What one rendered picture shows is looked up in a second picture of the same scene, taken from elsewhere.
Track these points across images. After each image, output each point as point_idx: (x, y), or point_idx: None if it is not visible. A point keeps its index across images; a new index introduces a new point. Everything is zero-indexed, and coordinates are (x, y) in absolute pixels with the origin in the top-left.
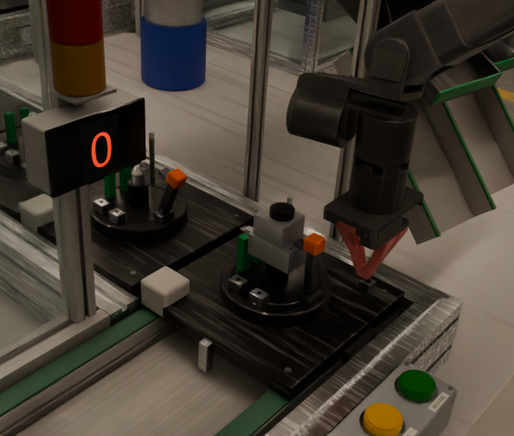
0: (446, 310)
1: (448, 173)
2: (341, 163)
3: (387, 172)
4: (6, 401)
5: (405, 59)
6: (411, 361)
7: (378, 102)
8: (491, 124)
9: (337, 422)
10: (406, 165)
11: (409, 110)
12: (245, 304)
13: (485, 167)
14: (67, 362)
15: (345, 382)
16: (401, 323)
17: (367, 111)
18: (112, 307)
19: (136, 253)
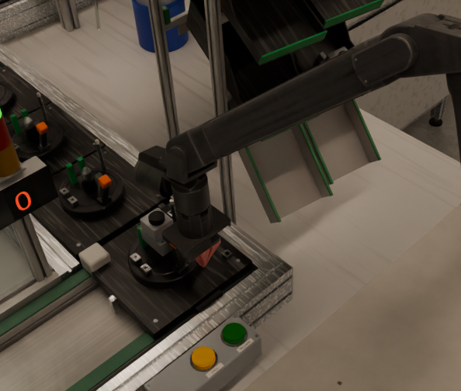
0: (277, 274)
1: (303, 166)
2: (220, 164)
3: (191, 218)
4: None
5: (181, 162)
6: (244, 311)
7: None
8: (351, 119)
9: (176, 357)
10: (206, 211)
11: (202, 181)
12: (138, 274)
13: (342, 153)
14: (30, 309)
15: (191, 329)
16: (243, 285)
17: (173, 182)
18: (62, 270)
19: (84, 228)
